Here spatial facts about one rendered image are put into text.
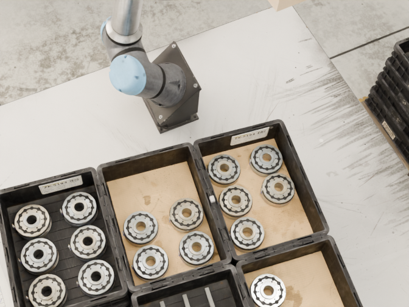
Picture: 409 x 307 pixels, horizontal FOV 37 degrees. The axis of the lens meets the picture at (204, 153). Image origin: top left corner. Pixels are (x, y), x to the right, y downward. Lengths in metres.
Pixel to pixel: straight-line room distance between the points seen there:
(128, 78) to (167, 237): 0.50
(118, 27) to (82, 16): 1.46
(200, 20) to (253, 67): 1.07
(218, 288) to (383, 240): 0.60
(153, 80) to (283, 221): 0.60
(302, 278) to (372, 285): 0.28
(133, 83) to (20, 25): 1.56
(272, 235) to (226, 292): 0.23
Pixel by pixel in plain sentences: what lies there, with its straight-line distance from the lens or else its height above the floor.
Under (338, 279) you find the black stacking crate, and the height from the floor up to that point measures 0.87.
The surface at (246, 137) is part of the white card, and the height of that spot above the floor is 0.89.
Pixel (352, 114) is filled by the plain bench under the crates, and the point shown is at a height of 0.70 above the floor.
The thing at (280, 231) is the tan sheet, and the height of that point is 0.83.
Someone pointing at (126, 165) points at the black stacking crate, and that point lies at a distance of 1.88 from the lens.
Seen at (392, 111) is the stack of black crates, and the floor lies 0.29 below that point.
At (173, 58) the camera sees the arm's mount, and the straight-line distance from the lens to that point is 2.10.
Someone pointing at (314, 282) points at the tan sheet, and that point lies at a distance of 1.87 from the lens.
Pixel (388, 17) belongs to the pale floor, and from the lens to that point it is 3.58.
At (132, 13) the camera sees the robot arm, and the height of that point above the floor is 1.16.
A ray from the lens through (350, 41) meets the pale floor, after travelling 3.41.
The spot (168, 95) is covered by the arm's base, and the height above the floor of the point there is 0.88.
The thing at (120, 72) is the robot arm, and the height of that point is 1.00.
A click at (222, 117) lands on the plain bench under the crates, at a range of 2.20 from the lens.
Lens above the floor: 2.59
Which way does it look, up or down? 63 degrees down
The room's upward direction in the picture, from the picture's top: 7 degrees clockwise
